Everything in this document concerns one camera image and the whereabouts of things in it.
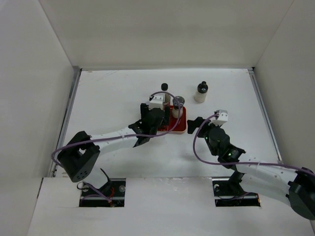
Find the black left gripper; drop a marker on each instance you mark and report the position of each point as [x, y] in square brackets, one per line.
[145, 110]

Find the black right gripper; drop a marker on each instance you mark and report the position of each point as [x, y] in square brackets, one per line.
[192, 124]

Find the clear top salt grinder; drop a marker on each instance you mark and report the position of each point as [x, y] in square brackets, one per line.
[178, 103]

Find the soy sauce bottle black cap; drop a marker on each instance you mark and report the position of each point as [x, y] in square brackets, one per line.
[167, 97]

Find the black top sugar shaker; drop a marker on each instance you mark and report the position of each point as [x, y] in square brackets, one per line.
[201, 92]

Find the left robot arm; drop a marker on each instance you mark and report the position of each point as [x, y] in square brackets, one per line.
[80, 157]

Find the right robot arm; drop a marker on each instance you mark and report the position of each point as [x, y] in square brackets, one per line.
[290, 185]

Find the red rectangular tray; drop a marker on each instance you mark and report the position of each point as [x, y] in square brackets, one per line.
[180, 127]

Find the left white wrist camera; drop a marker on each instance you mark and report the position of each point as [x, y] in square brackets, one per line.
[156, 101]

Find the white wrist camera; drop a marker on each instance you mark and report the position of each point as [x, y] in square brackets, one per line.
[221, 117]
[156, 101]

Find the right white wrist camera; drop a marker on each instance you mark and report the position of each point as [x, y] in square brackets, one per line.
[221, 117]

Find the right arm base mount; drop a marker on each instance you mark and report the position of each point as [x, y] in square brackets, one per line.
[229, 193]

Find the right aluminium frame rail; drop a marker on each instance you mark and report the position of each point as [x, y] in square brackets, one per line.
[264, 113]

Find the aluminium frame rail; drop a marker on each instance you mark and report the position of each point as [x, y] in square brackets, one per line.
[264, 113]
[74, 85]

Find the left aluminium frame rail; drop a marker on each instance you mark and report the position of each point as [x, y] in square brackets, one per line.
[74, 85]

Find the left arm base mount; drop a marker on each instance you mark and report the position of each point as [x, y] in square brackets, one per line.
[103, 193]

